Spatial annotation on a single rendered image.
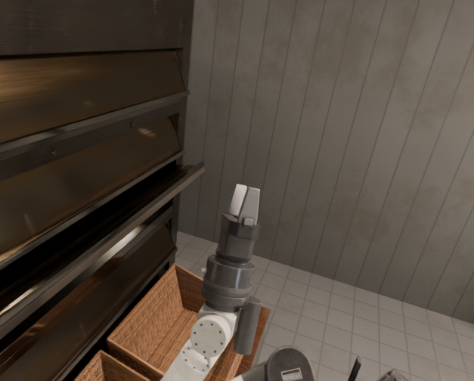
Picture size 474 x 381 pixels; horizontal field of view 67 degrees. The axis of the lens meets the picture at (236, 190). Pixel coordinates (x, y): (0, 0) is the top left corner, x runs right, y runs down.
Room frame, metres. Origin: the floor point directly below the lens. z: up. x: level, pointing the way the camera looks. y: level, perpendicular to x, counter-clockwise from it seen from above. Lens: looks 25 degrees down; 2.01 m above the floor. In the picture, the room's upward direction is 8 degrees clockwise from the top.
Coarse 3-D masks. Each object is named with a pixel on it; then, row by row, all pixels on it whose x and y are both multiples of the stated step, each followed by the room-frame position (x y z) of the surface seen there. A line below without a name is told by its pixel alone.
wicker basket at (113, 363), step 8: (104, 352) 0.93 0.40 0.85; (96, 360) 0.91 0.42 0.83; (104, 360) 0.93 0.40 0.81; (112, 360) 0.91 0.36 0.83; (88, 368) 0.86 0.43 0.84; (96, 368) 0.89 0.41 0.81; (104, 368) 0.92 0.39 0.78; (112, 368) 0.92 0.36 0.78; (120, 368) 0.90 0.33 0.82; (128, 368) 0.90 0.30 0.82; (80, 376) 0.83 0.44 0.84; (88, 376) 0.85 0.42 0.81; (96, 376) 0.88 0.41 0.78; (112, 376) 0.92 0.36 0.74; (120, 376) 0.91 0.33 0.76; (128, 376) 0.90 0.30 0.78; (136, 376) 0.89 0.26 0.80
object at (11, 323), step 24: (168, 168) 1.47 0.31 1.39; (144, 192) 1.18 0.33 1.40; (96, 216) 0.98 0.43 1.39; (120, 216) 0.98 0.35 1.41; (144, 216) 1.00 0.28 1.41; (48, 240) 0.83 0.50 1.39; (72, 240) 0.83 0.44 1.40; (24, 264) 0.71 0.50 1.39; (48, 264) 0.71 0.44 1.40; (0, 288) 0.62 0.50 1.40; (24, 288) 0.62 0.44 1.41; (48, 288) 0.62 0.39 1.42; (24, 312) 0.55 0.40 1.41; (0, 336) 0.49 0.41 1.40
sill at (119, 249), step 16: (160, 208) 1.48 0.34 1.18; (144, 224) 1.32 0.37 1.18; (128, 240) 1.18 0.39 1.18; (112, 256) 1.07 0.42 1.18; (96, 272) 0.98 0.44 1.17; (64, 288) 0.88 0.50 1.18; (80, 288) 0.90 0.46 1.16; (48, 304) 0.80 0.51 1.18; (64, 304) 0.83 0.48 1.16; (32, 320) 0.74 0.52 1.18; (48, 320) 0.77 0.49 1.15; (16, 336) 0.67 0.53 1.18; (32, 336) 0.71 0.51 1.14; (0, 352) 0.62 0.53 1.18
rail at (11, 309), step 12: (192, 168) 1.40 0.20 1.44; (180, 180) 1.26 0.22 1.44; (168, 192) 1.16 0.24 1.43; (144, 204) 1.03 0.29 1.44; (132, 216) 0.94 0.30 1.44; (120, 228) 0.88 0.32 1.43; (96, 240) 0.79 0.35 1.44; (108, 240) 0.82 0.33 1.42; (84, 252) 0.74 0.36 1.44; (72, 264) 0.69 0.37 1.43; (48, 276) 0.63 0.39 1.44; (60, 276) 0.65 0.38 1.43; (36, 288) 0.59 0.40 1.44; (24, 300) 0.56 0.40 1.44; (0, 312) 0.51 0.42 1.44; (12, 312) 0.53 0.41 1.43; (0, 324) 0.50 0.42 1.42
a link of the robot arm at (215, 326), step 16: (208, 288) 0.50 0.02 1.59; (208, 304) 0.49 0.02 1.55; (224, 304) 0.48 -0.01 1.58; (240, 304) 0.49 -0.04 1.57; (256, 304) 0.49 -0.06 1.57; (208, 320) 0.45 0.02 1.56; (224, 320) 0.47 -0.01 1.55; (240, 320) 0.49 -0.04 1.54; (256, 320) 0.49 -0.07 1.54; (192, 336) 0.44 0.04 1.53; (208, 336) 0.44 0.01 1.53; (224, 336) 0.44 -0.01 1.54; (240, 336) 0.47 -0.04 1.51; (208, 352) 0.43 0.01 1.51; (240, 352) 0.46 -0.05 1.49
